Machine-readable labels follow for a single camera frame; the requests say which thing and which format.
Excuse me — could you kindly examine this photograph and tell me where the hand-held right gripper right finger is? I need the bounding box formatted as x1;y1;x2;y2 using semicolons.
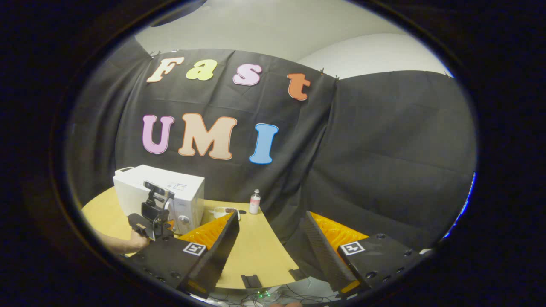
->
301;211;429;299

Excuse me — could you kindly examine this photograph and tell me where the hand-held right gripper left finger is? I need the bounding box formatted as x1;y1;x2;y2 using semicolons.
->
126;211;241;299

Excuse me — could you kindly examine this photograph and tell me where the white microwave oven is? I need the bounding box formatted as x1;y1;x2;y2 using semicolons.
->
113;165;206;235

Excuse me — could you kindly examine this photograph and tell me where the black backdrop cloth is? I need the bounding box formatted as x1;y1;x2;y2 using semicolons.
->
66;36;477;273

